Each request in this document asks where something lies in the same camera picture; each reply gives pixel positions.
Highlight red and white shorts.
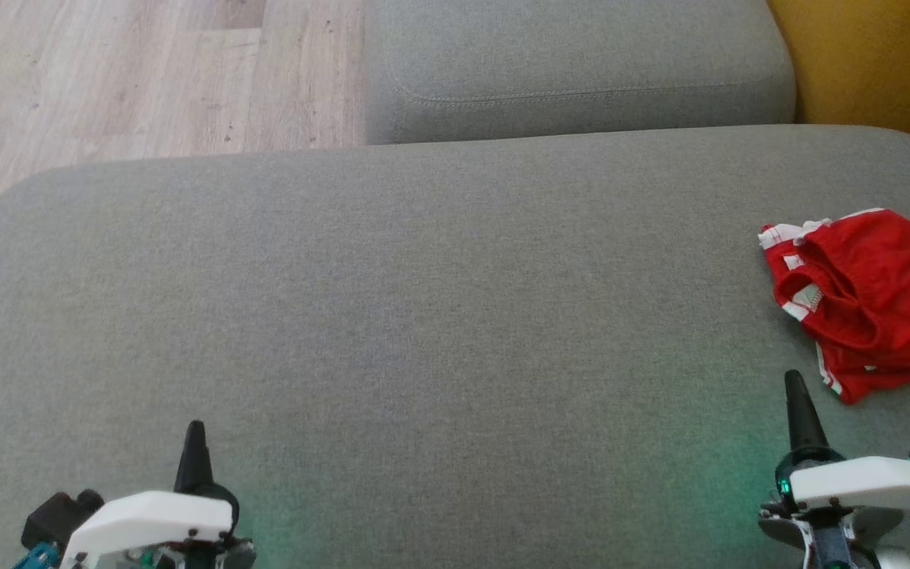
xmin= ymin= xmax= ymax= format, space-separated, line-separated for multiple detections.
xmin=771 ymin=209 xmax=910 ymax=356

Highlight large grey sofa seat cushion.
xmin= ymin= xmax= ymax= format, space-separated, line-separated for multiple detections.
xmin=0 ymin=124 xmax=910 ymax=569

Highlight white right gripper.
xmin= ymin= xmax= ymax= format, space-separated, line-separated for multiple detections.
xmin=759 ymin=370 xmax=910 ymax=569

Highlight yellow sofa backrest cushion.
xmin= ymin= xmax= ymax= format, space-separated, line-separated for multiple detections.
xmin=767 ymin=0 xmax=910 ymax=164

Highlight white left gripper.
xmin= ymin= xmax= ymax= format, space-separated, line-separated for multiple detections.
xmin=60 ymin=421 xmax=258 ymax=569

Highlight red jersey with striped trim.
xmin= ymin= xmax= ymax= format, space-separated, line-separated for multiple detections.
xmin=759 ymin=217 xmax=910 ymax=405

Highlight small grey sofa seat cushion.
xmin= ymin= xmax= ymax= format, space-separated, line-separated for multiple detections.
xmin=364 ymin=0 xmax=797 ymax=145

